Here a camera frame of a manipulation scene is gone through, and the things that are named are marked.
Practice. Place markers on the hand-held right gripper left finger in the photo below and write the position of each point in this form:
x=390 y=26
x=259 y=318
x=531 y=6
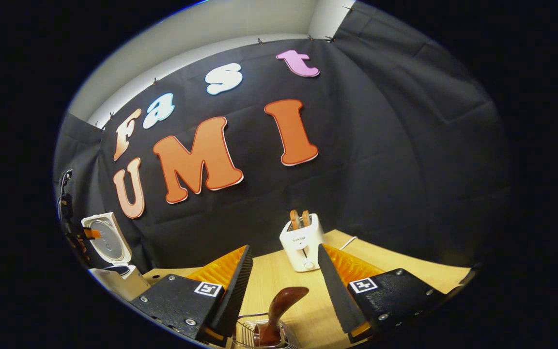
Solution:
x=177 y=303

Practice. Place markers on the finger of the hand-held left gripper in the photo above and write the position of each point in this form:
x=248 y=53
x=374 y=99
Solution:
x=91 y=233

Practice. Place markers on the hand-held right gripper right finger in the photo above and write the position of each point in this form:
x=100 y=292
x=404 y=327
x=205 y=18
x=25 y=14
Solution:
x=395 y=295

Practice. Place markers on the white rice cooker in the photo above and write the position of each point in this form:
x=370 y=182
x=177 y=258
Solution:
x=112 y=242

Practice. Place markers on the brown wooden spoon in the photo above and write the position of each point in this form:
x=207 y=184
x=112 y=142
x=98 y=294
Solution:
x=281 y=305

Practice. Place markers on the white toaster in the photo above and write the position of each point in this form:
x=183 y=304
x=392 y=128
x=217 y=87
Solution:
x=301 y=247

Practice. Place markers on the toasted bread slice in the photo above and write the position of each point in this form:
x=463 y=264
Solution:
x=295 y=219
x=305 y=218

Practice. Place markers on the black backdrop cloth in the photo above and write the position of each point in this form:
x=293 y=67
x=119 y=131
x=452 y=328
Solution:
x=395 y=160

